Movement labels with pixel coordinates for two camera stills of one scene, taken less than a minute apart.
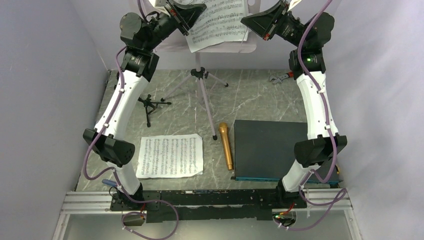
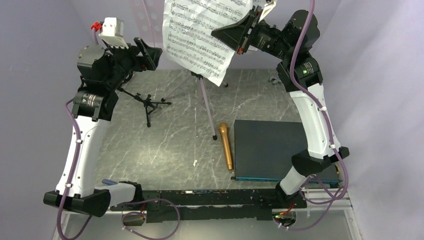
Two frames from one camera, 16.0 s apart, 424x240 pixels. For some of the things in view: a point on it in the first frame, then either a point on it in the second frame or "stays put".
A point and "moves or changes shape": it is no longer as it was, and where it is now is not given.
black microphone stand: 148,102 stays put
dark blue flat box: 264,150 stays put
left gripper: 190,13 to 133,52
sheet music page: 220,21 moves or changes shape
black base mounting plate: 208,205 stays put
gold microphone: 224,129 stays put
